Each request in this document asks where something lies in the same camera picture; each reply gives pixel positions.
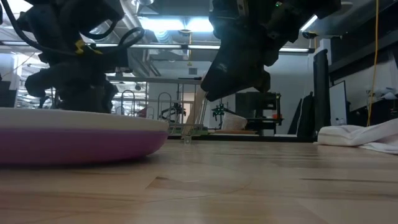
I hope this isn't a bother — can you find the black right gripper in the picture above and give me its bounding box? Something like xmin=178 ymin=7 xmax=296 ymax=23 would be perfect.
xmin=200 ymin=0 xmax=312 ymax=102

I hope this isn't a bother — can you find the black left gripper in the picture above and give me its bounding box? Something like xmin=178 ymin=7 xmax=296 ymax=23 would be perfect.
xmin=24 ymin=29 xmax=130 ymax=114

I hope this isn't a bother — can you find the purple plate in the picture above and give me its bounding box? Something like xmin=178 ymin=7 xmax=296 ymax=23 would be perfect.
xmin=0 ymin=128 xmax=170 ymax=166

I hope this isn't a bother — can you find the black workstation desk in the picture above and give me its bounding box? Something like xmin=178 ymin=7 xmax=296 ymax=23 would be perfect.
xmin=234 ymin=91 xmax=284 ymax=136

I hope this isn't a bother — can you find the long ceiling light bar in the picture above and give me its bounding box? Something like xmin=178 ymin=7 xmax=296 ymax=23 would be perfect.
xmin=0 ymin=40 xmax=315 ymax=54

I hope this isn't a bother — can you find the beige bag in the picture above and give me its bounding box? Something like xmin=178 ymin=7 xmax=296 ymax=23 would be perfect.
xmin=221 ymin=111 xmax=248 ymax=131

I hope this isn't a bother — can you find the brown wooden board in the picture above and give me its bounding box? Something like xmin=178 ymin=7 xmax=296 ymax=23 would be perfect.
xmin=214 ymin=129 xmax=259 ymax=136

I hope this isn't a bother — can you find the black leaning panel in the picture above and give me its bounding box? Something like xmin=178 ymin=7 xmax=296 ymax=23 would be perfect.
xmin=287 ymin=92 xmax=315 ymax=138

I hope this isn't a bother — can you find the whiteboard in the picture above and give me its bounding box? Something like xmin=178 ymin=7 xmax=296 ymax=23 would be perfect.
xmin=329 ymin=80 xmax=348 ymax=126

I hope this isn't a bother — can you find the white cloth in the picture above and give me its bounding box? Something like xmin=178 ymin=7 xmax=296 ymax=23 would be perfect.
xmin=317 ymin=118 xmax=398 ymax=156

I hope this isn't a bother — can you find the grey wire dish rack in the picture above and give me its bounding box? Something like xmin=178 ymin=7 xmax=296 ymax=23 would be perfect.
xmin=51 ymin=76 xmax=210 ymax=146

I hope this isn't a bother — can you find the black frame post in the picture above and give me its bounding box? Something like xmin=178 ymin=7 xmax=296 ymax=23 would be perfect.
xmin=313 ymin=49 xmax=331 ymax=139

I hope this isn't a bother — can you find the yellow hanging cable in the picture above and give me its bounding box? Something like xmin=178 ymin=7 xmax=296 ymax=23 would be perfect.
xmin=366 ymin=0 xmax=381 ymax=127

